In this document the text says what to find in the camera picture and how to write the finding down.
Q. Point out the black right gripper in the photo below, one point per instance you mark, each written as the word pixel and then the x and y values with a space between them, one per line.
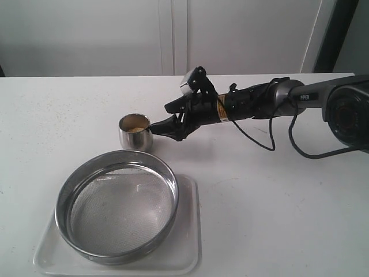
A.
pixel 197 112

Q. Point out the stainless steel cup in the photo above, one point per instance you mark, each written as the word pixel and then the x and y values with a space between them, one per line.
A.
pixel 141 141

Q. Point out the round steel mesh sieve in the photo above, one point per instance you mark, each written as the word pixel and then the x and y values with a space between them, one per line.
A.
pixel 117 207

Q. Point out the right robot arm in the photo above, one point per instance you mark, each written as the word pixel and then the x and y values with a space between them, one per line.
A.
pixel 343 102

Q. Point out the yellow and white grain pile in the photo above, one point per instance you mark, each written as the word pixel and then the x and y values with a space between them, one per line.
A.
pixel 135 130

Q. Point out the white cabinet doors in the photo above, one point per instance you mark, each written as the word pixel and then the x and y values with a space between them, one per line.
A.
pixel 139 38

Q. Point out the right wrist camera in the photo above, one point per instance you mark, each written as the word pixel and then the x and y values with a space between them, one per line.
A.
pixel 191 79

